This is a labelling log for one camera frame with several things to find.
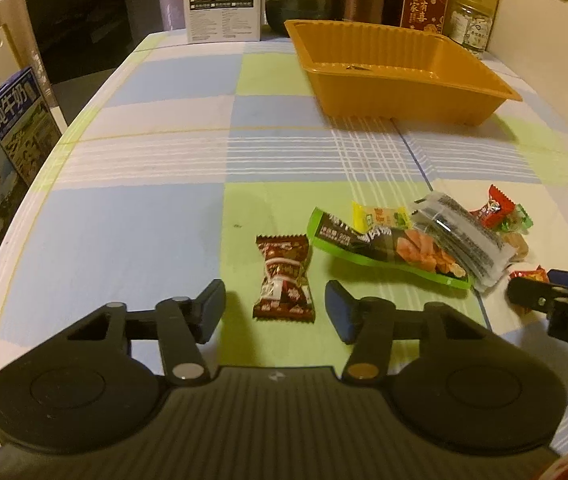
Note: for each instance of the green meat snack packet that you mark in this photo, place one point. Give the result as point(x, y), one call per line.
point(406, 250)

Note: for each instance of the blue milk carton box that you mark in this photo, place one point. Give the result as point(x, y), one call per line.
point(28, 131)

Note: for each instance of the green candy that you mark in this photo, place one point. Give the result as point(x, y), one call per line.
point(518, 220)

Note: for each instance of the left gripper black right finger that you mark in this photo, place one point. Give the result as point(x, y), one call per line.
point(371, 325)

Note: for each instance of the yellow candy packet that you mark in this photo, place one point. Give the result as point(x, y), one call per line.
point(367, 217)

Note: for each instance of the brown candy packet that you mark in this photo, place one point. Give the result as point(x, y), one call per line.
point(285, 293)

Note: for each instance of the red gift box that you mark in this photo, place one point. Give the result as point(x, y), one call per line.
point(425, 15)

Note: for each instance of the small red orange candy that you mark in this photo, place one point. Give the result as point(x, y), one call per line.
point(538, 274)

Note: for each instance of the clear plastic nut jar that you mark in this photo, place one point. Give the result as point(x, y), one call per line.
point(470, 25)

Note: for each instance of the grey black snack packet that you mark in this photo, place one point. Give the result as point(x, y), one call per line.
point(480, 251)

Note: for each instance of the orange plastic tray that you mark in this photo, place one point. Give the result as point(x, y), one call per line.
point(367, 70)

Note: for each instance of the clear brown candy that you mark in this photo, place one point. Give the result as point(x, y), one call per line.
point(517, 241)

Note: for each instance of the black monitor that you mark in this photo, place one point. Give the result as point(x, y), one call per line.
point(76, 38)

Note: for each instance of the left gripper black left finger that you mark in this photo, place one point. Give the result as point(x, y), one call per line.
point(179, 325)

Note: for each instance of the checkered tablecloth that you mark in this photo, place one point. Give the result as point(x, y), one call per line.
point(189, 152)

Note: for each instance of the red candy packet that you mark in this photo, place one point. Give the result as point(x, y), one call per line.
point(496, 209)

